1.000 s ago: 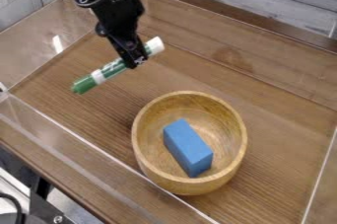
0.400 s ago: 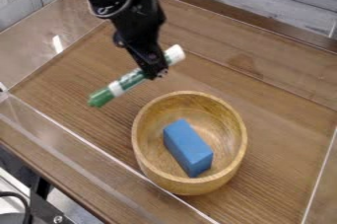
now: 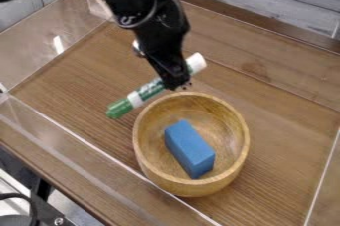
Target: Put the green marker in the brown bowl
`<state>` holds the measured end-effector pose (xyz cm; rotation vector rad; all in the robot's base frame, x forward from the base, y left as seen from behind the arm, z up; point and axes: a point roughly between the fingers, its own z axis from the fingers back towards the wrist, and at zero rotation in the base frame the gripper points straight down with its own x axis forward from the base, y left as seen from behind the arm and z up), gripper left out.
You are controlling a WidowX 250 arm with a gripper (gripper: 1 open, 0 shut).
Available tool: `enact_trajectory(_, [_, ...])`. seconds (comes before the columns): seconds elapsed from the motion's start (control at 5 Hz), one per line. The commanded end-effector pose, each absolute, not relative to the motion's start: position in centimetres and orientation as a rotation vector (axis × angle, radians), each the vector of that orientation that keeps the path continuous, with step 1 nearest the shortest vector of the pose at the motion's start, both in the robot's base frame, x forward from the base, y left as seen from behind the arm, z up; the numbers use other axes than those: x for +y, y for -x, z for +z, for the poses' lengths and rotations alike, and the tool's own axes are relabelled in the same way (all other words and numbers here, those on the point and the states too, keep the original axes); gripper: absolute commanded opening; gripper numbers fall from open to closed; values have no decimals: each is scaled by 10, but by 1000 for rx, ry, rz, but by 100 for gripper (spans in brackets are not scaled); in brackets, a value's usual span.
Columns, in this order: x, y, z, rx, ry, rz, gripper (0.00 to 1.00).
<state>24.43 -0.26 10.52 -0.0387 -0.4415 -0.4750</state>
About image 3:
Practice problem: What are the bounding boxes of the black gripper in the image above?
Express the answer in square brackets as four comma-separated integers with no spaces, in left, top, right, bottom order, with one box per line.
[115,0,189,91]

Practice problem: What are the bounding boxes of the green Expo marker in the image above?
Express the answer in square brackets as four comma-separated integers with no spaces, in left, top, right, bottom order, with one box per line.
[106,53,206,119]

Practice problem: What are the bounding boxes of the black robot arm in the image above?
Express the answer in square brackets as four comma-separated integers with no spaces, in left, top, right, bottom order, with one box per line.
[103,0,189,90]

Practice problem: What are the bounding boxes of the brown wooden bowl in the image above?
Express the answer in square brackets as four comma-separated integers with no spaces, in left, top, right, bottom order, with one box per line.
[133,92,249,197]

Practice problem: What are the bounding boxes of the blue rectangular block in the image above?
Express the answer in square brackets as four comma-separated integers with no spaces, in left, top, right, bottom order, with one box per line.
[165,120,214,179]

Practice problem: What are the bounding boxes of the clear acrylic tray walls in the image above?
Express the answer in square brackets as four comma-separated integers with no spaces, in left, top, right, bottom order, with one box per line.
[0,0,340,226]

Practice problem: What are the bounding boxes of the black metal table bracket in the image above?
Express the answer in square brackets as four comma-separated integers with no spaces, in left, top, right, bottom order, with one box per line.
[30,179,75,226]

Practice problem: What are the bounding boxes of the black cable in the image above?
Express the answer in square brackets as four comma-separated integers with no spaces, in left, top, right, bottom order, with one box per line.
[0,192,41,226]

